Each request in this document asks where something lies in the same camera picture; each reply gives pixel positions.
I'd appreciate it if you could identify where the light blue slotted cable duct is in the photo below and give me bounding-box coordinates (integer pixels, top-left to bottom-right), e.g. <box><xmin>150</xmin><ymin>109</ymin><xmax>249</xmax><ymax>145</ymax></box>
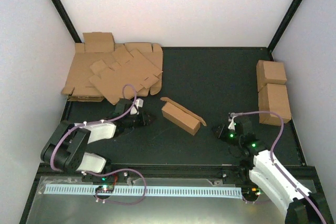
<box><xmin>43</xmin><ymin>184</ymin><xmax>243</xmax><ymax>199</ymax></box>

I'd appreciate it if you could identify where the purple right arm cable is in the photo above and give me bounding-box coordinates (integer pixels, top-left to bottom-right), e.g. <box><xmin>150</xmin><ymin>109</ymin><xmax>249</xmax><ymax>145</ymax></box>
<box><xmin>230</xmin><ymin>111</ymin><xmax>328</xmax><ymax>224</ymax></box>

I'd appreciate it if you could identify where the stack of flat cardboard blanks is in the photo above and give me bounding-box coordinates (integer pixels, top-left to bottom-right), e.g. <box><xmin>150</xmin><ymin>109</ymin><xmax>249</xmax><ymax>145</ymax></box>
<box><xmin>61</xmin><ymin>42</ymin><xmax>163</xmax><ymax>104</ymax></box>

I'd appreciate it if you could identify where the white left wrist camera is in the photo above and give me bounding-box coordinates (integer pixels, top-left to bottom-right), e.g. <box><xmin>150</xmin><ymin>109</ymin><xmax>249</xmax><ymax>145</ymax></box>
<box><xmin>130</xmin><ymin>98</ymin><xmax>143</xmax><ymax>115</ymax></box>

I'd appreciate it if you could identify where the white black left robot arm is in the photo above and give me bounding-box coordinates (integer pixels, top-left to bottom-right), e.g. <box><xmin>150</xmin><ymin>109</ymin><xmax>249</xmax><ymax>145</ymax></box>
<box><xmin>40</xmin><ymin>98</ymin><xmax>155</xmax><ymax>182</ymax></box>

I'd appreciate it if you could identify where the metal base plate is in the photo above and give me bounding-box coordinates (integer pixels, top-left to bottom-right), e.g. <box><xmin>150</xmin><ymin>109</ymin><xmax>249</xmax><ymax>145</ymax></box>
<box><xmin>24</xmin><ymin>176</ymin><xmax>285</xmax><ymax>223</ymax></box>

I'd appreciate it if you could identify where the folded cardboard box front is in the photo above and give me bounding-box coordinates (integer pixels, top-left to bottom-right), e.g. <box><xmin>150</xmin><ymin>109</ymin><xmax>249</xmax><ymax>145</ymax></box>
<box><xmin>258</xmin><ymin>83</ymin><xmax>291</xmax><ymax>123</ymax></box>

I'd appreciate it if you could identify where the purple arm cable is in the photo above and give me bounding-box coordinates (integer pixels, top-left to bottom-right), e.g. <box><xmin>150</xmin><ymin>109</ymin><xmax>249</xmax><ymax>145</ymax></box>
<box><xmin>49</xmin><ymin>84</ymin><xmax>139</xmax><ymax>177</ymax></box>
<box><xmin>230</xmin><ymin>111</ymin><xmax>328</xmax><ymax>224</ymax></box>

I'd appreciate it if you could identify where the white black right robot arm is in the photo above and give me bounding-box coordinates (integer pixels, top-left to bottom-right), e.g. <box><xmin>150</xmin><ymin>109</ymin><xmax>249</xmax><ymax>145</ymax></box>
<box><xmin>212</xmin><ymin>118</ymin><xmax>333</xmax><ymax>223</ymax></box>

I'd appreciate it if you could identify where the black corner frame post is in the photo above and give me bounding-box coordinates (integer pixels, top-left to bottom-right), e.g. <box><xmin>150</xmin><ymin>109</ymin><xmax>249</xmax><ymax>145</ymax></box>
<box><xmin>267</xmin><ymin>0</ymin><xmax>303</xmax><ymax>53</ymax></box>
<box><xmin>51</xmin><ymin>0</ymin><xmax>82</xmax><ymax>43</ymax></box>

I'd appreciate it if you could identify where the loose top cardboard blank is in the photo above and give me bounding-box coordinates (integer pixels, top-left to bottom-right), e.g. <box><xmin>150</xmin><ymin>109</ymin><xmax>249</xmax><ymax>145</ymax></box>
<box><xmin>89</xmin><ymin>45</ymin><xmax>163</xmax><ymax>104</ymax></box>

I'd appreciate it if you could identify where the black right corner frame post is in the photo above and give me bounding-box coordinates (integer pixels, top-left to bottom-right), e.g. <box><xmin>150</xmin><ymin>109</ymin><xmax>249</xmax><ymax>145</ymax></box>
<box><xmin>267</xmin><ymin>0</ymin><xmax>303</xmax><ymax>53</ymax></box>

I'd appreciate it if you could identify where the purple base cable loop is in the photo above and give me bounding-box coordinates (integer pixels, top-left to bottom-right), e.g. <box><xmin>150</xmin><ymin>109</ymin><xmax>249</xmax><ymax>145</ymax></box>
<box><xmin>86</xmin><ymin>167</ymin><xmax>148</xmax><ymax>206</ymax></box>

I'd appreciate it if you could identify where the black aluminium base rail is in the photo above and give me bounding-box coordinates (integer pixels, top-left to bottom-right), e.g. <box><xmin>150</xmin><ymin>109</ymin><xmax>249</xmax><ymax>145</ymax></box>
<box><xmin>37</xmin><ymin>163</ymin><xmax>319</xmax><ymax>184</ymax></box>

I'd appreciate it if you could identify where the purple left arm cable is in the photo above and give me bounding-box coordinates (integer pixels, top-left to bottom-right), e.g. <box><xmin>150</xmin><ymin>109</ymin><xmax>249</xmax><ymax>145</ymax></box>
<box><xmin>49</xmin><ymin>84</ymin><xmax>139</xmax><ymax>177</ymax></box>

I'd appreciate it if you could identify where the small folded cardboard box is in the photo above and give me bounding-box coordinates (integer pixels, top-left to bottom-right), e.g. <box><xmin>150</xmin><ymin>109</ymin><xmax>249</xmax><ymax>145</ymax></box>
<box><xmin>83</xmin><ymin>32</ymin><xmax>115</xmax><ymax>53</ymax></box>

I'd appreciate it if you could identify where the black left corner frame post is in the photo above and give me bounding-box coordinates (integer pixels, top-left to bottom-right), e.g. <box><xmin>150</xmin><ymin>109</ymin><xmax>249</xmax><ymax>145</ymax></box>
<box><xmin>51</xmin><ymin>0</ymin><xmax>82</xmax><ymax>43</ymax></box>

